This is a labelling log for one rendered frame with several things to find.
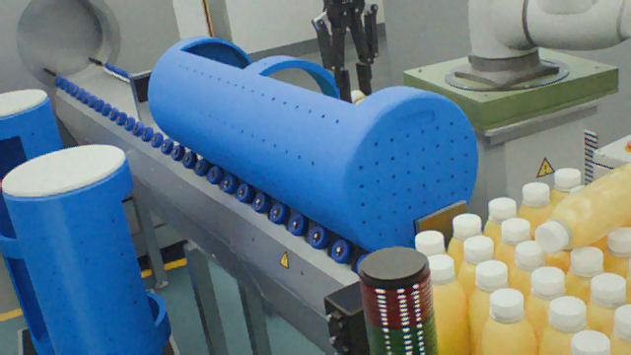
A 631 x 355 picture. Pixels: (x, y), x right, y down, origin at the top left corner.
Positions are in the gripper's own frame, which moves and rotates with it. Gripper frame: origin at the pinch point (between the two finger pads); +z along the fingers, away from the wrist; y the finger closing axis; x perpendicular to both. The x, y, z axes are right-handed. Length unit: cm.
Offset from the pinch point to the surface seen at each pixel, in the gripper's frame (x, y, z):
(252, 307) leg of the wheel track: -74, -1, 83
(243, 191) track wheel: -23.4, 16.5, 22.9
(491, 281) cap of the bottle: 54, 19, 12
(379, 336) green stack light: 68, 45, 0
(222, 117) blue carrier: -20.8, 18.8, 5.0
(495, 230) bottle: 41.2, 5.6, 14.1
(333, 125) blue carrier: 15.8, 15.2, 0.1
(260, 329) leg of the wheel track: -74, -2, 92
